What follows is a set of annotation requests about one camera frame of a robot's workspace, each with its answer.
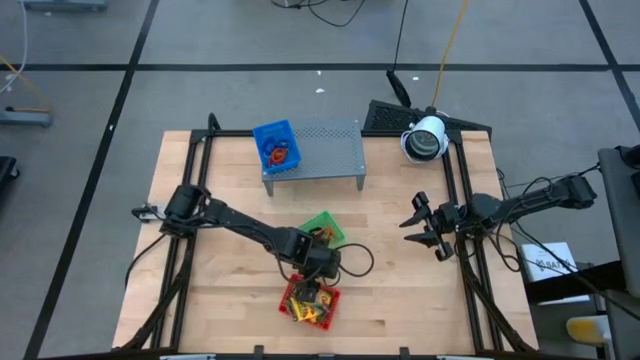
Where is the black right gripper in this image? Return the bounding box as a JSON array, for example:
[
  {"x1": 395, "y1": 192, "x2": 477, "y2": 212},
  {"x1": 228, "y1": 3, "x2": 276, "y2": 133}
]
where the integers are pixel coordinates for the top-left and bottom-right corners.
[{"x1": 398, "y1": 191, "x2": 472, "y2": 263}]

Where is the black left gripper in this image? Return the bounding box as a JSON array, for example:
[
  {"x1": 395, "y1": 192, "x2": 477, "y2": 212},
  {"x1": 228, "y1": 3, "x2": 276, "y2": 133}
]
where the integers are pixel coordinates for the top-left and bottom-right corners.
[{"x1": 294, "y1": 242, "x2": 344, "y2": 304}]

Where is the red plastic basket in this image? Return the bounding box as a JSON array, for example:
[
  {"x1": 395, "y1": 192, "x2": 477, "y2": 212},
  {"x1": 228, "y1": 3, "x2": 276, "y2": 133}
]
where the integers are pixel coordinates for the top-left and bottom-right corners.
[{"x1": 278, "y1": 273, "x2": 343, "y2": 332}]

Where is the green plastic basket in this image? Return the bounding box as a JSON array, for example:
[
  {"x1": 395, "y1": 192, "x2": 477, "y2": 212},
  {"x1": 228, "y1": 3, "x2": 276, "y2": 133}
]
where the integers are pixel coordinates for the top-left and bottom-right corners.
[{"x1": 298, "y1": 210, "x2": 348, "y2": 250}]

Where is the blue plastic basket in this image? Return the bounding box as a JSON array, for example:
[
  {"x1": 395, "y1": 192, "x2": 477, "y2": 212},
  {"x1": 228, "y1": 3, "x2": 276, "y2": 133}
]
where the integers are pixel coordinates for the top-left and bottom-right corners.
[{"x1": 252, "y1": 119, "x2": 303, "y2": 176}]

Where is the black desk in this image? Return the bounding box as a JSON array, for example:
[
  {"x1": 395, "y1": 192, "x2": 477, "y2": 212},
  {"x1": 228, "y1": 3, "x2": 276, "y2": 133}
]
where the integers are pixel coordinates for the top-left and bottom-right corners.
[{"x1": 524, "y1": 259, "x2": 640, "y2": 360}]

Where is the black mesh panel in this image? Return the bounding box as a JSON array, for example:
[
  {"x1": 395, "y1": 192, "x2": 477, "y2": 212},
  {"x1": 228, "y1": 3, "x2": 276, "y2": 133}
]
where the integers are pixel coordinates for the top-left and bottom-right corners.
[{"x1": 361, "y1": 99, "x2": 494, "y2": 147}]

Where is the grey perforated metal shelf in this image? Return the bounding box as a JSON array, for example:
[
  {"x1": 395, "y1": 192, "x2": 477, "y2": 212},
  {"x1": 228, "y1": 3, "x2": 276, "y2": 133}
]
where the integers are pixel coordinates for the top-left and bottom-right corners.
[{"x1": 261, "y1": 118, "x2": 368, "y2": 198}]

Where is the white cardboard box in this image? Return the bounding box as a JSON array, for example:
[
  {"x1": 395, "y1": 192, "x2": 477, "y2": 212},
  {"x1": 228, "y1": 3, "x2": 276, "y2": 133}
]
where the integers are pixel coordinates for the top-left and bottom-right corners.
[{"x1": 520, "y1": 242, "x2": 580, "y2": 284}]

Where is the yellow container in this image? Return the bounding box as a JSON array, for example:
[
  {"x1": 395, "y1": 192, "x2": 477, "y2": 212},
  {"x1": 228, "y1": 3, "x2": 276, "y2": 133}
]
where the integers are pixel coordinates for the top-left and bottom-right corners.
[{"x1": 565, "y1": 315, "x2": 609, "y2": 347}]

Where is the grey cabinet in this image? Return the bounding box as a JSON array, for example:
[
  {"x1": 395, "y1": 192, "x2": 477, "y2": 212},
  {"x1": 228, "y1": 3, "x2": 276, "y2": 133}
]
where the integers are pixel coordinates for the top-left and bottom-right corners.
[{"x1": 598, "y1": 146, "x2": 640, "y2": 301}]

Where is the black floor object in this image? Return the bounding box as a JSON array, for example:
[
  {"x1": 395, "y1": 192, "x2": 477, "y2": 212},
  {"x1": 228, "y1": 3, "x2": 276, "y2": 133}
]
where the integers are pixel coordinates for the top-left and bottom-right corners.
[{"x1": 0, "y1": 155, "x2": 21, "y2": 182}]

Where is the grey floor base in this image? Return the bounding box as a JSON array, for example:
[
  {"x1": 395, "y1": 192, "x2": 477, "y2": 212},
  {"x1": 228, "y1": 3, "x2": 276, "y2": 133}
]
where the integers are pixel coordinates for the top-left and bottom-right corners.
[{"x1": 0, "y1": 106, "x2": 54, "y2": 129}]

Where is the grey floor object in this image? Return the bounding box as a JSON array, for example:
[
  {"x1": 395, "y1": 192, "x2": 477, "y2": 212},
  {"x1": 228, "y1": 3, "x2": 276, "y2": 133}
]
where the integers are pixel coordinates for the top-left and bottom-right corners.
[{"x1": 22, "y1": 0, "x2": 109, "y2": 13}]

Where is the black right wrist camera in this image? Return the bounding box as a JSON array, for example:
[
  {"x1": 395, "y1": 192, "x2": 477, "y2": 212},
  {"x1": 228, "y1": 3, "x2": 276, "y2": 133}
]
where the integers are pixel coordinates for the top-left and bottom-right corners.
[{"x1": 441, "y1": 203, "x2": 463, "y2": 227}]

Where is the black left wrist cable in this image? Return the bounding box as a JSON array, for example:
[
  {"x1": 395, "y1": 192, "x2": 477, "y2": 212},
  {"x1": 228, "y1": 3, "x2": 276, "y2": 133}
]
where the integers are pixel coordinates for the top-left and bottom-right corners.
[{"x1": 327, "y1": 242, "x2": 376, "y2": 287}]

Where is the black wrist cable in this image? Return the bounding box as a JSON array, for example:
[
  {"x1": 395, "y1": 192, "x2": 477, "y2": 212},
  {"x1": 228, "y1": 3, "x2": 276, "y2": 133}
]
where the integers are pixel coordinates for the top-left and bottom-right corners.
[
  {"x1": 464, "y1": 219, "x2": 524, "y2": 274},
  {"x1": 327, "y1": 242, "x2": 376, "y2": 287}
]

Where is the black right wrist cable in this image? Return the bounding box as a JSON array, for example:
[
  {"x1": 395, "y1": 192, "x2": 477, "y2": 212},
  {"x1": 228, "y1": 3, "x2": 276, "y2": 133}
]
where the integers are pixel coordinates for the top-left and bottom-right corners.
[{"x1": 464, "y1": 219, "x2": 524, "y2": 274}]

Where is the black hanging cable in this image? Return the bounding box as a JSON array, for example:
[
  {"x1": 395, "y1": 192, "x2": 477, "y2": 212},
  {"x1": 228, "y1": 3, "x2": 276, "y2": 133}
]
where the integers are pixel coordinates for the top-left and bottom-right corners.
[{"x1": 386, "y1": 0, "x2": 413, "y2": 109}]

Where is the black table frame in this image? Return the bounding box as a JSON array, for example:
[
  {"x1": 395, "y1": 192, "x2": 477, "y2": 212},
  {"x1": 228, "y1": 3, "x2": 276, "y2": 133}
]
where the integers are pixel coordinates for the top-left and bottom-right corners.
[{"x1": 119, "y1": 112, "x2": 540, "y2": 354}]

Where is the yellow hanging cable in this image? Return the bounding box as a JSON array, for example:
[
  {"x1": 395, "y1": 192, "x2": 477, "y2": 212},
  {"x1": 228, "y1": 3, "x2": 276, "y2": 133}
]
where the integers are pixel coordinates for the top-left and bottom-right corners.
[{"x1": 431, "y1": 0, "x2": 470, "y2": 110}]

